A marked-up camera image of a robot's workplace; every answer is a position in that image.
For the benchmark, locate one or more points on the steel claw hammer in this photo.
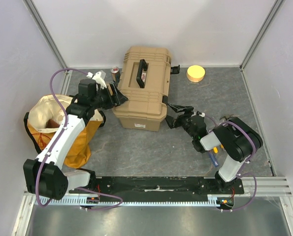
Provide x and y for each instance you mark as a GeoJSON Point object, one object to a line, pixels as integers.
{"type": "Point", "coordinates": [226, 117]}

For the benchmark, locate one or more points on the blue red handle screwdriver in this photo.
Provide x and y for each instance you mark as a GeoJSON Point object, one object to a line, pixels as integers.
{"type": "Point", "coordinates": [213, 159]}

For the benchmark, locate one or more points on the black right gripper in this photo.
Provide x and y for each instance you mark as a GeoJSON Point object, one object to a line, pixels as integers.
{"type": "Point", "coordinates": [184, 119]}

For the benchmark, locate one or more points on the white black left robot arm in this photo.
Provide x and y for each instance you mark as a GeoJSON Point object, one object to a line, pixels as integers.
{"type": "Point", "coordinates": [43, 175]}

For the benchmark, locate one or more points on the yellow handle screwdriver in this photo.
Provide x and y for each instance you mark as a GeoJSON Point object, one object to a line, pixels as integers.
{"type": "Point", "coordinates": [215, 150]}

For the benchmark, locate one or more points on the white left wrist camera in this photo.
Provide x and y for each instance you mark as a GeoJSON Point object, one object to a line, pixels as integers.
{"type": "Point", "coordinates": [99, 78]}

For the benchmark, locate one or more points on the yellow canvas tote bag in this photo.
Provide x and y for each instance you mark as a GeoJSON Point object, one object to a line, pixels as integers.
{"type": "Point", "coordinates": [44, 120]}

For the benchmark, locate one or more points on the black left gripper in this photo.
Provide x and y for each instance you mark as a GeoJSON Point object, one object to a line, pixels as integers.
{"type": "Point", "coordinates": [120, 98]}

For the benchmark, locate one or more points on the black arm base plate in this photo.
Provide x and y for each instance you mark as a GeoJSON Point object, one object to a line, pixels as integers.
{"type": "Point", "coordinates": [192, 185]}

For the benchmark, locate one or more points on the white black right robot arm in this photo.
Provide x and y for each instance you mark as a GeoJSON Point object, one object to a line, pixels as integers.
{"type": "Point", "coordinates": [238, 139]}

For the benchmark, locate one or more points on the red silver drink can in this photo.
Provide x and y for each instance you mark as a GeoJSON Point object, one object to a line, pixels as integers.
{"type": "Point", "coordinates": [115, 73]}

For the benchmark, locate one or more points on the tan plastic toolbox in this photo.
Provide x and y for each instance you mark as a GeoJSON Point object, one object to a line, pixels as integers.
{"type": "Point", "coordinates": [144, 80]}

